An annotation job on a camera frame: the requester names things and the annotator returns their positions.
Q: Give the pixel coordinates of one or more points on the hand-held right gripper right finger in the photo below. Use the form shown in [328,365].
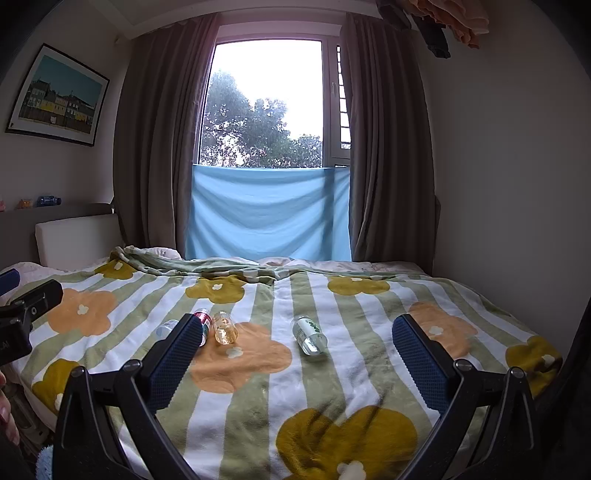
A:
[422,364]

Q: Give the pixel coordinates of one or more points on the white bed sheet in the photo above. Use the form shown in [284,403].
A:
[351,265]

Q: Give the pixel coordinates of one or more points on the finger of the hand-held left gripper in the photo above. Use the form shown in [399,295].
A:
[39,297]
[8,280]

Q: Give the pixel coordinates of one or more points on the brown curtain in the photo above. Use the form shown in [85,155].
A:
[157,138]
[392,147]

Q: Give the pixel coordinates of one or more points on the light blue fluffy cloth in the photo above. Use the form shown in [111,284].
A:
[45,464]

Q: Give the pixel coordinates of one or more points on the clear cup yellow print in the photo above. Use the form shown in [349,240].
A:
[225,328]

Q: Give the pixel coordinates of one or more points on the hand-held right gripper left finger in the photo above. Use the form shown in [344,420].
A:
[171,369]

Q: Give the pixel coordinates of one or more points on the white pillow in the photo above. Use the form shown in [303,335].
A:
[78,240]

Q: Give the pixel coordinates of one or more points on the clear cup red label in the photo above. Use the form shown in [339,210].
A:
[202,319]

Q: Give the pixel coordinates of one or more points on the person's left hand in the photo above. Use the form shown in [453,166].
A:
[8,410]

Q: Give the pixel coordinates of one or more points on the blue plastic bottle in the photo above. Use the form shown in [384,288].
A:
[48,200]

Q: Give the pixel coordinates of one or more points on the framed houses picture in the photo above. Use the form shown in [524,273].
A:
[57,94]

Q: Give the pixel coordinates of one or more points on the small orange toy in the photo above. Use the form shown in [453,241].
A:
[25,202]

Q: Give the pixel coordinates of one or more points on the window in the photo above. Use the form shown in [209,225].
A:
[263,101]

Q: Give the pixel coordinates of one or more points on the clear cup blue label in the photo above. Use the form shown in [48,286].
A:
[165,328]

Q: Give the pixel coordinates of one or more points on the clear cup green print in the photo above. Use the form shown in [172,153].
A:
[309,336]

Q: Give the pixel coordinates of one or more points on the hanging clothes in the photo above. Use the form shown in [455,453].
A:
[438,23]

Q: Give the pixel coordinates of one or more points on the floral striped blanket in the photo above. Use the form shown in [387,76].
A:
[295,383]

